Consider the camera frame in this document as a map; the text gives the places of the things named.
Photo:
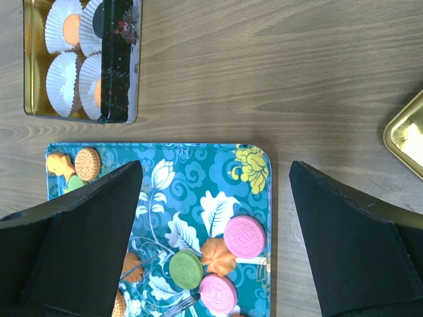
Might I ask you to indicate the white paper cup front right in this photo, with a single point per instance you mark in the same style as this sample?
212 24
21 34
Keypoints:
89 74

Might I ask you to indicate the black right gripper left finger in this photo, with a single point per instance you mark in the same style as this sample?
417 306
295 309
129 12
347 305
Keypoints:
65 257

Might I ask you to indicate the green cookie back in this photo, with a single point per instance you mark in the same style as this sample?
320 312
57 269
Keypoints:
74 183

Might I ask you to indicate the tan round cookie back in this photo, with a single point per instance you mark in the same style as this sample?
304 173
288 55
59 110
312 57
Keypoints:
87 164

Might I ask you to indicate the orange fish cookie back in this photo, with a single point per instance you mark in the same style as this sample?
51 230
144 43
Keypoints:
60 165

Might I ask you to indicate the orange leaf cookie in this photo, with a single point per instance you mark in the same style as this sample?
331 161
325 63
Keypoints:
132 271

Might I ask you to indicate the black sandwich cookie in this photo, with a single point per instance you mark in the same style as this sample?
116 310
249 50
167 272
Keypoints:
97 22

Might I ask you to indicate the small orange round cookie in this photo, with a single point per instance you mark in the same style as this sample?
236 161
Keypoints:
97 93

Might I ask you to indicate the gold tin lid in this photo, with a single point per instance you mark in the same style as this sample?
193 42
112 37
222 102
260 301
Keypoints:
403 135

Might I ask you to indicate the orange round waffle cookie right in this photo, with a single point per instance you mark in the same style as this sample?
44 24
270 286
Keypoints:
119 306

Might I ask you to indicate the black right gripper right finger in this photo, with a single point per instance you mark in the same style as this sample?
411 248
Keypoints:
365 254

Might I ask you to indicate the white paper cup front left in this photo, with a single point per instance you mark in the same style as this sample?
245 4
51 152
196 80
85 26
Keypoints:
60 83

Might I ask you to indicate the white paper cup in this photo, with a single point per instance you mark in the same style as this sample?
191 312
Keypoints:
60 83
90 44
89 74
54 40

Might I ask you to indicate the pink sandwich cookie upper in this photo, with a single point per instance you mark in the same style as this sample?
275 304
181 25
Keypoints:
244 237

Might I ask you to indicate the green sandwich cookie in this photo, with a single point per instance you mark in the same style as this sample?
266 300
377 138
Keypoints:
186 269

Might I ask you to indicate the blue floral tray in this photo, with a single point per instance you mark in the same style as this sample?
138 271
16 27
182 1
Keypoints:
189 192

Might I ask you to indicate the gold cookie tin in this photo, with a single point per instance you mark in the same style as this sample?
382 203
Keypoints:
121 45

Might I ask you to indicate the pink sandwich cookie lower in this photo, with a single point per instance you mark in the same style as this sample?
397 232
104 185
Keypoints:
218 294

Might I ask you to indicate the white paper cup back left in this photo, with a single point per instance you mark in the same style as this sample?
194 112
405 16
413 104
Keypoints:
54 40

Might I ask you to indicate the white paper cup back right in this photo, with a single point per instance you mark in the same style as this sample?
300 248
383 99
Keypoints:
90 44

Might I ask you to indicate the pink sandwich cookie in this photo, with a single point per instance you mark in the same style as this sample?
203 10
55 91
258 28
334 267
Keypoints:
244 237
218 294

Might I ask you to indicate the orange swirl cookie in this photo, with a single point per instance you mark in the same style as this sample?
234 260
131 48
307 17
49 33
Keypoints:
217 257

